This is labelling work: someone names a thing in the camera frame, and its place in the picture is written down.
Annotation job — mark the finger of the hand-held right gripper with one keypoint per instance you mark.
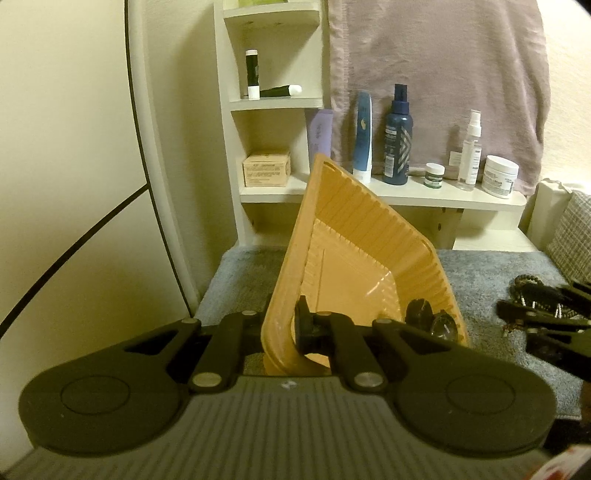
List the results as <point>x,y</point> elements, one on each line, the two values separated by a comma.
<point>563,348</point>
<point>545,317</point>

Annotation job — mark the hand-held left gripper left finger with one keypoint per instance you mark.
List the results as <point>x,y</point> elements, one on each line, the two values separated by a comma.
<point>251,330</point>

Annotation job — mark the checked grey cushion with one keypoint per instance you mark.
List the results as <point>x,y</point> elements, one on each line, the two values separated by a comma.
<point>572,235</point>

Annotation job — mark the dark blue spray bottle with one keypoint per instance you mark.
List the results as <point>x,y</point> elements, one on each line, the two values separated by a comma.
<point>397,143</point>

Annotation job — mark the clear spray bottle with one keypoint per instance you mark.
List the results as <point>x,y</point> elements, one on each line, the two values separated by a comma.
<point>470,157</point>

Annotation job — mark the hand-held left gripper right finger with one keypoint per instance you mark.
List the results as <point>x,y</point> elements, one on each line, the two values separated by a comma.
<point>303,325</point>

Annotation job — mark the beige cardboard box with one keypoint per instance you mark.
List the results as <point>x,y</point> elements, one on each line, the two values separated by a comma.
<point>267,170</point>

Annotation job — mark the green box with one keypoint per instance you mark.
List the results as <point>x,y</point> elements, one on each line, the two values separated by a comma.
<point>256,2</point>

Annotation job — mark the white curved frame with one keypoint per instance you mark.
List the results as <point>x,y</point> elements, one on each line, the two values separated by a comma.
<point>157,138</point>

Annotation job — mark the large white cream jar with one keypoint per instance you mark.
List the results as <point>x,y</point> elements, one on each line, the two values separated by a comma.
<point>499,177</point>

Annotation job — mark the black tube with white cap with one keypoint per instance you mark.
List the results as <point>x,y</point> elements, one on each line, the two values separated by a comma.
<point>279,91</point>
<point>252,69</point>

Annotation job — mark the small green white jar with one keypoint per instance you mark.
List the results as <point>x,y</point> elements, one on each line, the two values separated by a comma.
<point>434,176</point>

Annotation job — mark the white wooden shelf unit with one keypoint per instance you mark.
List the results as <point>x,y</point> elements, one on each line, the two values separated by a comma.
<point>272,120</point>

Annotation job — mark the grey fluffy mat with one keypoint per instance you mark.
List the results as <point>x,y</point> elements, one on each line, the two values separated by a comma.
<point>485,286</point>

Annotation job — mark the black wristwatch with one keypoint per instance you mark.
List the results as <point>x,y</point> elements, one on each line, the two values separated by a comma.
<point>438,325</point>

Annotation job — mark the mauve towel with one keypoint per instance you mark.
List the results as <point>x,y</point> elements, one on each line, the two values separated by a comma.
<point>438,69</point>

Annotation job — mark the orange plastic tray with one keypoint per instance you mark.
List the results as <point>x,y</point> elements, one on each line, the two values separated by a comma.
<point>351,240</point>

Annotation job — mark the blue and white tube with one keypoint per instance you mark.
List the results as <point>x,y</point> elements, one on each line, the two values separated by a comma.
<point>363,134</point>

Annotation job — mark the red and white packet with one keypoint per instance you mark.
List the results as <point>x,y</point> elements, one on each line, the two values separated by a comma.
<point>570,466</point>

